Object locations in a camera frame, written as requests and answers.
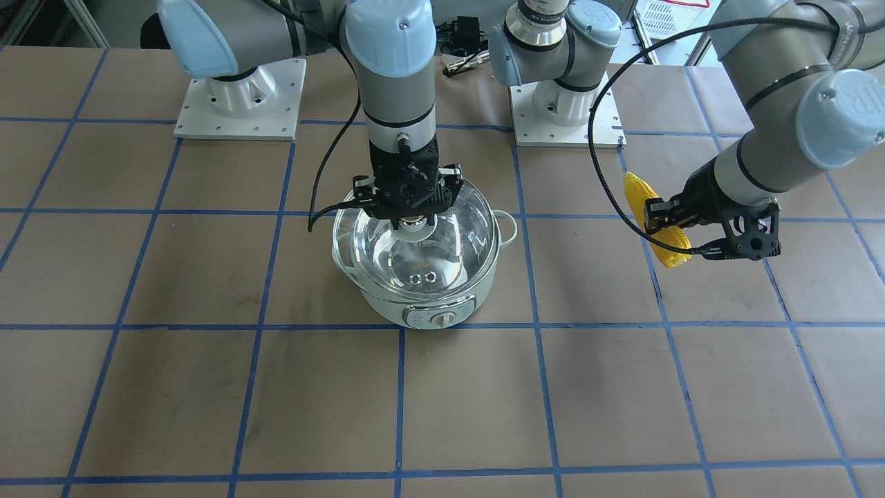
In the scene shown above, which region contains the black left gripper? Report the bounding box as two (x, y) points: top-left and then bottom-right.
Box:
(644, 182), (781, 261)

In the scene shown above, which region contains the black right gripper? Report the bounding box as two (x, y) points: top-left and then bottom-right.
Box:
(352, 163), (463, 220)

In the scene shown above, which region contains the yellow corn cob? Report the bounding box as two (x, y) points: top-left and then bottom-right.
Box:
(624, 172), (692, 268)

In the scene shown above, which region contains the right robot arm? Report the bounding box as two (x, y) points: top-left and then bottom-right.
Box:
(155, 1), (464, 227)

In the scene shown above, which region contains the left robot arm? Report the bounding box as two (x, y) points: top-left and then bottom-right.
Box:
(489, 1), (883, 268)

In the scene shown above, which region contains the pale green electric pot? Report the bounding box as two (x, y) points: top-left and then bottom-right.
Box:
(351, 208), (513, 330)

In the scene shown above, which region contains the black power adapter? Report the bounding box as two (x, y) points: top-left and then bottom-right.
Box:
(436, 16), (486, 57)

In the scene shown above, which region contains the white plastic basket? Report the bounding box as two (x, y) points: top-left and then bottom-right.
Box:
(635, 1), (711, 39)

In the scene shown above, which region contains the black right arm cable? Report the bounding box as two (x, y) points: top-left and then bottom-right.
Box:
(263, 0), (378, 234)

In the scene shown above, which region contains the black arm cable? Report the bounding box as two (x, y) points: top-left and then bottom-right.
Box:
(263, 0), (378, 234)
(588, 17), (841, 255)

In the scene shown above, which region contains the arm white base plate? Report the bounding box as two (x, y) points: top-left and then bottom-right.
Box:
(508, 72), (626, 149)
(174, 59), (307, 142)

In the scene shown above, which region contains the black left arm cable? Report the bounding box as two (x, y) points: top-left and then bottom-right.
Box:
(588, 17), (841, 255)

